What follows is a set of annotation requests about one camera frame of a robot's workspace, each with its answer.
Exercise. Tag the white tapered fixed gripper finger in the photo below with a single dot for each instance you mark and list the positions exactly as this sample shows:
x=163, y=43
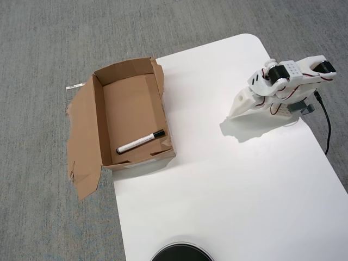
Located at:
x=242, y=104

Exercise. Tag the white gripper body with slots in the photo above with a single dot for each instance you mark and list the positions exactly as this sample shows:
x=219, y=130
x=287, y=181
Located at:
x=241, y=104

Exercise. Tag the white marker pen black cap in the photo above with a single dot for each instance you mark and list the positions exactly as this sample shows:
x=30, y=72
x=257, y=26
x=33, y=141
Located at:
x=140, y=142

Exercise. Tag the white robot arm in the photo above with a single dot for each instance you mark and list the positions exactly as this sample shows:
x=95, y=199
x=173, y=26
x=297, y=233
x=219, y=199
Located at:
x=294, y=69

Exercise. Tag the open brown cardboard box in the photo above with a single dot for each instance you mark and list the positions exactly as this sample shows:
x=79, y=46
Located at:
x=127, y=108

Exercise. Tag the grey table clamp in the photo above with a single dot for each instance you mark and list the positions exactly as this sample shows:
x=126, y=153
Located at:
x=299, y=108

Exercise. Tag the black round disc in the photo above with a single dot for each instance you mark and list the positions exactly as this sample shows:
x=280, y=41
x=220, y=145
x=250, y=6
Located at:
x=180, y=251

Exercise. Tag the white strip on carpet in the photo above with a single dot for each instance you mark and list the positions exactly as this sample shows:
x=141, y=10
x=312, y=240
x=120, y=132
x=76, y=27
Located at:
x=74, y=86

